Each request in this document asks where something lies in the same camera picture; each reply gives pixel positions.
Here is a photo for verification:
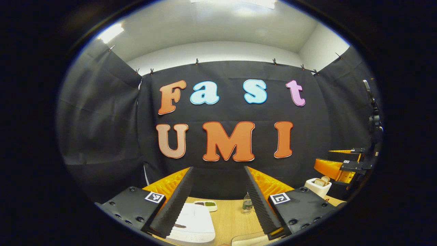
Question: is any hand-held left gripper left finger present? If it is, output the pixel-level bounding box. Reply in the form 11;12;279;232
95;166;194;238

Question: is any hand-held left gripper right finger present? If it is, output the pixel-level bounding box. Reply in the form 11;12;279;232
244;166;346;240

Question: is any white rice cooker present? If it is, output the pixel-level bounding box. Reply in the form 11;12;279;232
166;203;216;244

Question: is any clear plastic water bottle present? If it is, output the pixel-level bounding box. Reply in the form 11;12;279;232
242;192;254;215

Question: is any white toaster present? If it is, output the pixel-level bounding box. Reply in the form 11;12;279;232
304;176;332;199

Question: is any white divided condiment dish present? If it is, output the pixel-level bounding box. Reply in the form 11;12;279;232
194;200;218;212

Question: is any beige plastic container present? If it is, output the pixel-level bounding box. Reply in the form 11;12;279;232
231;232;273;246

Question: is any black backdrop cloth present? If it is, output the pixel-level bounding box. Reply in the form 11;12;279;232
57;38;383;205

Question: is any row of black cloth clips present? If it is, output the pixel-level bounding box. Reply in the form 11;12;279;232
109;44;342;76

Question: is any long ceiling light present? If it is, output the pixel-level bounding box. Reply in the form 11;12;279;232
97;23;124;43
191;0;277;9

